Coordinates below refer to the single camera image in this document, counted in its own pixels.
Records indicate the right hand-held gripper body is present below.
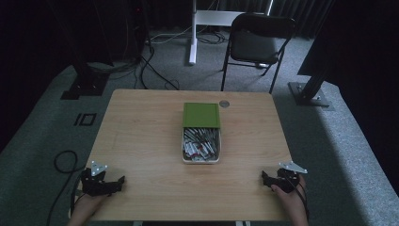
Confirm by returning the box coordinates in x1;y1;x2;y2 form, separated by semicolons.
274;160;309;194

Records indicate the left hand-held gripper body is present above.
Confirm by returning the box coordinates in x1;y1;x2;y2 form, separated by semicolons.
80;160;111;198

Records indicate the person's right hand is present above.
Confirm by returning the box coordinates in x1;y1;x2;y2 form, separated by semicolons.
270;174;309;217

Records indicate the person's left hand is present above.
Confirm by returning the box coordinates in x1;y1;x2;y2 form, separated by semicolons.
72;191;109;218

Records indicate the white drawer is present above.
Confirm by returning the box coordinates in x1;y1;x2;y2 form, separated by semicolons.
181;126;222;165

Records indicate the pile of small packets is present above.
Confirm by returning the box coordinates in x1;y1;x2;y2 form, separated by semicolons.
183;127;220;163

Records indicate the green drawer box case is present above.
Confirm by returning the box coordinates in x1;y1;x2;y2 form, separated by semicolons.
182;102;221;129

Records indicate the black metal stand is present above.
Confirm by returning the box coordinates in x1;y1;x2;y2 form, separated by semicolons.
287;0;337;109
46;0;115;101

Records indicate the black folding chair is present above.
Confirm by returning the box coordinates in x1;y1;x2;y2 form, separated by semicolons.
220;12;296;95

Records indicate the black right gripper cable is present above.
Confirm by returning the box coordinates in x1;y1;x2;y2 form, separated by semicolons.
283;174;311;221

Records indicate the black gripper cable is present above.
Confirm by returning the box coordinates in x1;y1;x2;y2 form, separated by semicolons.
283;174;311;221
46;150;87;226

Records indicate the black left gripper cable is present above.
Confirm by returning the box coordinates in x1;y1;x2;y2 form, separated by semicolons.
46;150;87;226

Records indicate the black floor cable bundle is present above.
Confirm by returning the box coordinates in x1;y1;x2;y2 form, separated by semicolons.
88;0;181;92

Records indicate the white floor cable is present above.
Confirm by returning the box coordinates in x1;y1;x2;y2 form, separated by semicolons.
149;0;220;45

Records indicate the white desk frame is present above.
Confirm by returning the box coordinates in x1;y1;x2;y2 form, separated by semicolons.
188;0;275;66

